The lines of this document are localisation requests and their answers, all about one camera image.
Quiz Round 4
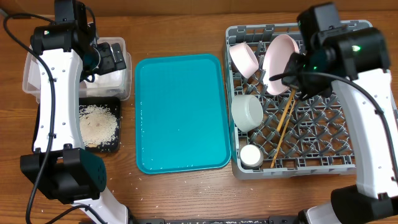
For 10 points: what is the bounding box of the wooden chopstick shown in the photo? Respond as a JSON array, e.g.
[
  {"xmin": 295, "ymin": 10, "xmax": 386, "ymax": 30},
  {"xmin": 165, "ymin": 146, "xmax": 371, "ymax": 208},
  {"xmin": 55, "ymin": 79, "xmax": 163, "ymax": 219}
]
[
  {"xmin": 271, "ymin": 100, "xmax": 295, "ymax": 168},
  {"xmin": 276, "ymin": 89, "xmax": 296, "ymax": 132}
]

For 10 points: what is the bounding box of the white round plate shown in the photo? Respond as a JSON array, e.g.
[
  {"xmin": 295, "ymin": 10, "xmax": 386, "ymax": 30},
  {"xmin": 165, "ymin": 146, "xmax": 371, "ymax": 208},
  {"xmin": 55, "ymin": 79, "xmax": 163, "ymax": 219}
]
[{"xmin": 262, "ymin": 34, "xmax": 299, "ymax": 95}]

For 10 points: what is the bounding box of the pink bowl with rice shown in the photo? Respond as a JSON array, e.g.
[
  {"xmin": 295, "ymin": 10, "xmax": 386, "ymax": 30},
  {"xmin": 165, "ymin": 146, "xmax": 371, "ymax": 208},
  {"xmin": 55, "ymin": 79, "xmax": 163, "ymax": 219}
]
[{"xmin": 229, "ymin": 42, "xmax": 259, "ymax": 78}]

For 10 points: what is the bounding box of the grey white bowl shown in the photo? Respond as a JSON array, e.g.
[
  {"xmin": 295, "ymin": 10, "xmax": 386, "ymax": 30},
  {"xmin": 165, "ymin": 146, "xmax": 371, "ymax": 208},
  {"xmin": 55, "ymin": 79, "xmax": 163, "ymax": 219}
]
[{"xmin": 231, "ymin": 95, "xmax": 264, "ymax": 133}]

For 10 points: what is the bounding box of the white paper cup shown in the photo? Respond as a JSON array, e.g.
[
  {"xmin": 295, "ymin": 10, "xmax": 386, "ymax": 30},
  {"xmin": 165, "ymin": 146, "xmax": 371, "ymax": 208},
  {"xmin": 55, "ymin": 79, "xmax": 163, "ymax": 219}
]
[{"xmin": 239, "ymin": 144, "xmax": 264, "ymax": 169}]

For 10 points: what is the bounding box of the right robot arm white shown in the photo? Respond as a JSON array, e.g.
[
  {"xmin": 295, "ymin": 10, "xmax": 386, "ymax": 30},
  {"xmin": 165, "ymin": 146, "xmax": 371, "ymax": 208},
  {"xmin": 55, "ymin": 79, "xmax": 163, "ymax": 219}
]
[{"xmin": 269, "ymin": 2, "xmax": 397, "ymax": 223}]

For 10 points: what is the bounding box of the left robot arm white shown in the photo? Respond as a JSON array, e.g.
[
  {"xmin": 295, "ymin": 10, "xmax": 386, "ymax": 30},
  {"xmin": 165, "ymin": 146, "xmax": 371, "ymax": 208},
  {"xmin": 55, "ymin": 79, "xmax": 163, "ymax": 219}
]
[{"xmin": 20, "ymin": 0, "xmax": 136, "ymax": 223}]

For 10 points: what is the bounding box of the black waste tray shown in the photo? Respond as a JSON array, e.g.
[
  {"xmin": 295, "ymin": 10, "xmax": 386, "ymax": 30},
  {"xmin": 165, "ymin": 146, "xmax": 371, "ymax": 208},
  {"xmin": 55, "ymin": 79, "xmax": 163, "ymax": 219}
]
[{"xmin": 32, "ymin": 96, "xmax": 122, "ymax": 154}]

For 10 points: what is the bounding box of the grey plastic dishwasher rack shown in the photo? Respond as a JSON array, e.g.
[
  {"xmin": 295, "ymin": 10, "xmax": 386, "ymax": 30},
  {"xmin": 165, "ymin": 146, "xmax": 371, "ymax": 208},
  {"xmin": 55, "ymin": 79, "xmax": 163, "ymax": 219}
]
[{"xmin": 224, "ymin": 23, "xmax": 356, "ymax": 180}]

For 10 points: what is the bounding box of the clear plastic bin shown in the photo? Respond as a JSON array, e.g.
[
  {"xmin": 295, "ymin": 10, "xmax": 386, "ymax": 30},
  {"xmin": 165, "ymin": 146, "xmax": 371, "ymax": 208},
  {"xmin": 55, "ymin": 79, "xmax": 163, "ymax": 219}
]
[{"xmin": 22, "ymin": 37, "xmax": 132, "ymax": 103}]

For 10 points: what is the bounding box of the pile of rice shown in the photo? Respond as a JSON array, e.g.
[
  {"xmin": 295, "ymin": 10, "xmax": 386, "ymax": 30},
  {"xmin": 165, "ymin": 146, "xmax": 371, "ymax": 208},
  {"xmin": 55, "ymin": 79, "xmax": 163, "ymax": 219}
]
[{"xmin": 79, "ymin": 105, "xmax": 119, "ymax": 147}]

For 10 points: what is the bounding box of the teal plastic tray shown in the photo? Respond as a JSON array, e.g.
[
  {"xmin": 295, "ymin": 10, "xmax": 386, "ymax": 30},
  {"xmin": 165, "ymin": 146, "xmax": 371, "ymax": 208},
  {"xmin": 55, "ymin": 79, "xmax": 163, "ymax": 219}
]
[{"xmin": 134, "ymin": 54, "xmax": 231, "ymax": 174}]

